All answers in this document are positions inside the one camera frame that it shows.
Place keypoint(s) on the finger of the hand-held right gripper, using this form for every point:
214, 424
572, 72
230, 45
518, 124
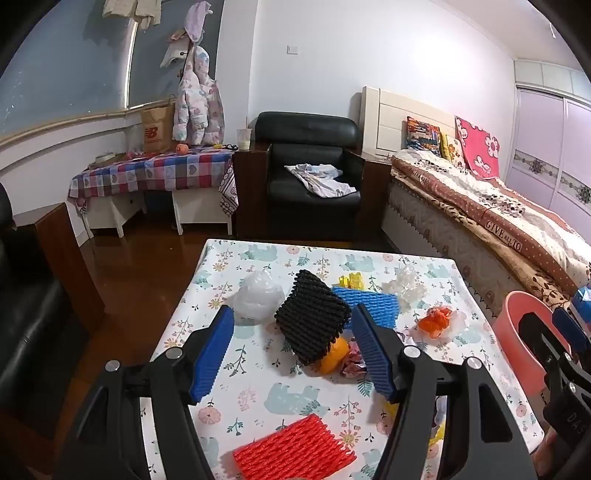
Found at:
533, 334
569, 325

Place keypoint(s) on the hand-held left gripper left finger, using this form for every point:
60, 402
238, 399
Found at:
212, 355

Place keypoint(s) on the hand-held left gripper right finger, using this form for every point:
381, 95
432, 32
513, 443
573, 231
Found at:
374, 355

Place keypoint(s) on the pink plastic bin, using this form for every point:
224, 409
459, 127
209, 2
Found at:
512, 341

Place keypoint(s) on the pink candy wrapper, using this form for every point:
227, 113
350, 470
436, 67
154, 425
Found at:
353, 364

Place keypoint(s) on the large orange peel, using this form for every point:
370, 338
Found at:
333, 357

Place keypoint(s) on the blue spiky massage pad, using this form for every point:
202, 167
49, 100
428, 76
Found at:
369, 302

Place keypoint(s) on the orange clear plastic wrapper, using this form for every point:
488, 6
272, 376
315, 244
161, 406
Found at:
434, 321

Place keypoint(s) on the black foam net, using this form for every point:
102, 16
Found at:
309, 318

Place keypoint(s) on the white plastic bag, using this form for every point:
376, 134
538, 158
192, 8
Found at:
258, 295

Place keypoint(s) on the clear plastic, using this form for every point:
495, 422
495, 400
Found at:
406, 286

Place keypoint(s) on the yellow plastic piece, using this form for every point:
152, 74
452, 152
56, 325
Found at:
353, 280

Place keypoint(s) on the yellow wrapper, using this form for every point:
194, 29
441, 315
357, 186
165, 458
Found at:
437, 431

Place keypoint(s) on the red foam net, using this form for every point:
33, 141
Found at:
291, 452

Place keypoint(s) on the person's right hand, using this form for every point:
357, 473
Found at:
547, 457

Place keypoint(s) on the blue tissue pack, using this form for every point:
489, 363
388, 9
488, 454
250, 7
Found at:
584, 295

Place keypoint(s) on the floral bear print tablecloth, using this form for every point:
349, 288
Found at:
258, 397

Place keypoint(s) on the brown leaf pattern blanket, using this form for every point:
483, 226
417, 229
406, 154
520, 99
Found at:
531, 272

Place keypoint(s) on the white desk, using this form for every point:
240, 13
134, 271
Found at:
203, 212

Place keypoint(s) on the floral patchwork quilt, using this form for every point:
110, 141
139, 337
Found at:
485, 198

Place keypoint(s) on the black leather armchair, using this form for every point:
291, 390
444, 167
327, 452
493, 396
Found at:
304, 194

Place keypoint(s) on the white printed cloth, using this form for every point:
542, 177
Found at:
323, 182

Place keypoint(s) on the brown wooden side table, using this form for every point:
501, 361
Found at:
60, 258

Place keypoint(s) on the black sofa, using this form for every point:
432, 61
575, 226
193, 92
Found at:
27, 332

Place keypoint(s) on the plaid tablecloth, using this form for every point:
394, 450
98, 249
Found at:
152, 168

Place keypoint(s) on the pink flower pillow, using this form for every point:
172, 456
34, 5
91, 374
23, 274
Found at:
480, 145

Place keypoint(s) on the lilac sliding wardrobe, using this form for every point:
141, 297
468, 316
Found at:
540, 129

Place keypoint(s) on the yellow cushion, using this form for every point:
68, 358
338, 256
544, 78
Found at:
453, 150

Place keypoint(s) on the plastic cup with straw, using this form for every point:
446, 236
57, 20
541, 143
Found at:
244, 141

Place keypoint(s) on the colourful printed cushion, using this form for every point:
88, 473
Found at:
422, 136

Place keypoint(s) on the brown paper bag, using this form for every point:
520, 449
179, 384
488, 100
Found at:
157, 131

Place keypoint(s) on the white bed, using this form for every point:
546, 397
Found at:
383, 115

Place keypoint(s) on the pastel puffer jacket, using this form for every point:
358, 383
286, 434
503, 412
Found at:
198, 106

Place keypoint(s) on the white cap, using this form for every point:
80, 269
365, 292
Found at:
173, 50

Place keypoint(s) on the dark window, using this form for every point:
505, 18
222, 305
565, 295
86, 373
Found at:
69, 69

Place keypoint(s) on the purple hat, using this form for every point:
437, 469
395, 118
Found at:
196, 18

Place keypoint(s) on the white hanging garment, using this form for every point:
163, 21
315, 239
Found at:
143, 11

